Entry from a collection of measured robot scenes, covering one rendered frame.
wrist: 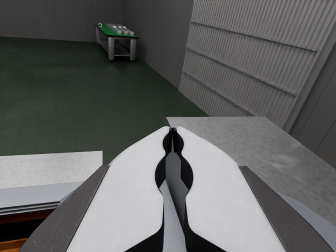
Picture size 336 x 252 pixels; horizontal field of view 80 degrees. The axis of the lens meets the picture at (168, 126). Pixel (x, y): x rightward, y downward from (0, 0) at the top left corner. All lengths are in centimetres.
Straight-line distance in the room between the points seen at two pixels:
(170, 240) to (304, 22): 234
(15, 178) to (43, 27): 773
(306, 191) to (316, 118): 172
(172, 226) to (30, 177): 71
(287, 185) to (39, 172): 107
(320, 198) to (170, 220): 51
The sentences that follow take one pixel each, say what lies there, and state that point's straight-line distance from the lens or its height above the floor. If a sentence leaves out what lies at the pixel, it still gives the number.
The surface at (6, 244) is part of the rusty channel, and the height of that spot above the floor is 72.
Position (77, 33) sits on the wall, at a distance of 870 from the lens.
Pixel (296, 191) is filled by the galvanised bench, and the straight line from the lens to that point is 83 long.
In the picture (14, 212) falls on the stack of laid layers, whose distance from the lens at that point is 95.
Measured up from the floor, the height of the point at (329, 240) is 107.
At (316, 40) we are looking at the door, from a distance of 251.
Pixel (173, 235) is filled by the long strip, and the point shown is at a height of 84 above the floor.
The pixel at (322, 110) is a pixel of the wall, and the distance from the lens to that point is 249.
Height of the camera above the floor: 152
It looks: 30 degrees down
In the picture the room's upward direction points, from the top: 9 degrees clockwise
